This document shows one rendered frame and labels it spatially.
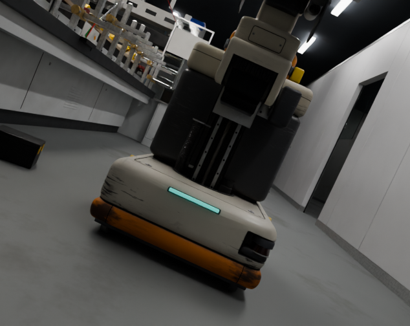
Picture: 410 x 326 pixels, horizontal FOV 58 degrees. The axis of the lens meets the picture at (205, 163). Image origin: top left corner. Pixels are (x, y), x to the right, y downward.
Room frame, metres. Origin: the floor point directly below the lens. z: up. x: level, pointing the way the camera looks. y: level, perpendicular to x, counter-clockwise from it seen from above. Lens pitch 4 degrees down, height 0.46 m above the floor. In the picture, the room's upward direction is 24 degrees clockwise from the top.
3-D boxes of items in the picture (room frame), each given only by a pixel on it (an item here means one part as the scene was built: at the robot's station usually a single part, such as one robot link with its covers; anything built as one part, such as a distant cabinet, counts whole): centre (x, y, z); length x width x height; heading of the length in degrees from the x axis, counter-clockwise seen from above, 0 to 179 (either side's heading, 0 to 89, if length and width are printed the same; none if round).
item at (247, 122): (1.37, -0.08, 0.68); 0.28 x 0.27 x 0.25; 89
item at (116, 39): (2.96, 1.05, 0.93); 0.04 x 0.04 x 0.48; 89
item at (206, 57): (1.63, -0.03, 0.59); 0.55 x 0.34 x 0.83; 89
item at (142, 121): (5.36, 1.57, 0.95); 1.65 x 0.70 x 1.90; 89
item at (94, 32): (2.43, 1.03, 0.75); 0.26 x 0.01 x 0.10; 179
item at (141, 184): (1.54, -0.03, 0.16); 0.67 x 0.64 x 0.25; 179
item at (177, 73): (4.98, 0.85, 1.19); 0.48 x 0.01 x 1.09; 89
